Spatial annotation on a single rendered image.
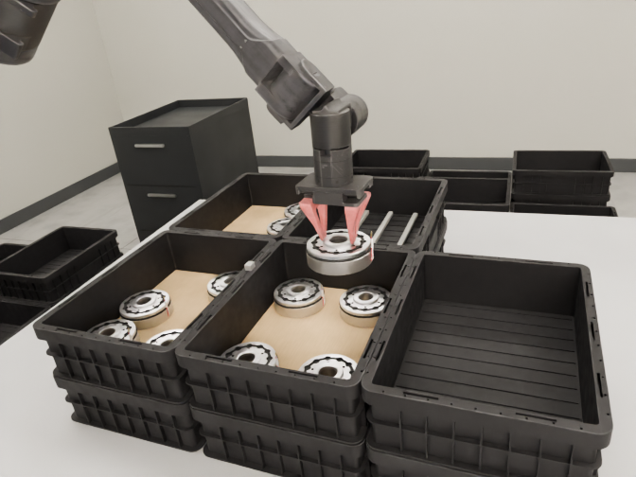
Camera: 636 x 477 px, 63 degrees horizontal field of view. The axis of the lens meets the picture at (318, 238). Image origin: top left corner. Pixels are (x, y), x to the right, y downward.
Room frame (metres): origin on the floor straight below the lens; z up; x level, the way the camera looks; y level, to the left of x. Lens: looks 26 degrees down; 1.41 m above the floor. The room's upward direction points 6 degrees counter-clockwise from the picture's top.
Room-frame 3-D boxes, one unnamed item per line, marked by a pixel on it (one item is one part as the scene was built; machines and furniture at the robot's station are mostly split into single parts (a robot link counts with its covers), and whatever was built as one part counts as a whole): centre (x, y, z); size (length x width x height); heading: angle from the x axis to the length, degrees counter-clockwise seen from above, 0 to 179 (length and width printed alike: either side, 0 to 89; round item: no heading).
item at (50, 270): (1.85, 1.02, 0.37); 0.40 x 0.30 x 0.45; 158
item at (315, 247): (0.73, -0.03, 1.04); 0.10 x 0.10 x 0.01
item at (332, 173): (0.73, -0.03, 1.17); 0.10 x 0.07 x 0.07; 65
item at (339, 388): (0.77, 0.03, 0.92); 0.40 x 0.30 x 0.02; 156
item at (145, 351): (0.89, 0.30, 0.92); 0.40 x 0.30 x 0.02; 156
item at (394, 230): (1.14, -0.13, 0.87); 0.40 x 0.30 x 0.11; 156
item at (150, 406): (0.89, 0.30, 0.76); 0.40 x 0.30 x 0.12; 156
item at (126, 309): (0.93, 0.37, 0.86); 0.10 x 0.10 x 0.01
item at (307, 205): (0.74, -0.02, 1.10); 0.07 x 0.07 x 0.09; 65
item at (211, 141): (2.70, 0.62, 0.45); 0.62 x 0.45 x 0.90; 158
